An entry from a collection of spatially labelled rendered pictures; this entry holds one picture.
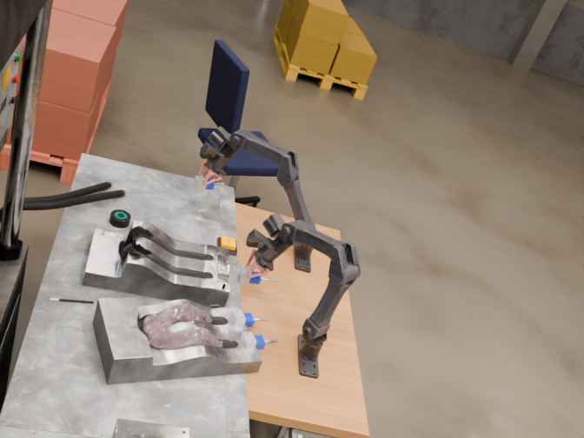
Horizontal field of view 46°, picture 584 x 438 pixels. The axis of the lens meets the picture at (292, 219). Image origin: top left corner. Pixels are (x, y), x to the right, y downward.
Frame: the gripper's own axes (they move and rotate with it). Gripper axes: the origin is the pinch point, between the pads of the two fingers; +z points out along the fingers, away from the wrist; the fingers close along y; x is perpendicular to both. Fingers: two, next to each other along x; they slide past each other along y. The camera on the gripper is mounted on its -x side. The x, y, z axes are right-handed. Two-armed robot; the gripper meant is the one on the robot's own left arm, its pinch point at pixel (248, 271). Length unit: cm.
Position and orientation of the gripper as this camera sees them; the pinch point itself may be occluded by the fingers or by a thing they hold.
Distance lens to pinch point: 247.0
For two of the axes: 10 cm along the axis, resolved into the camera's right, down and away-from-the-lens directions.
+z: -7.2, 6.2, 3.1
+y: 1.2, 5.5, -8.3
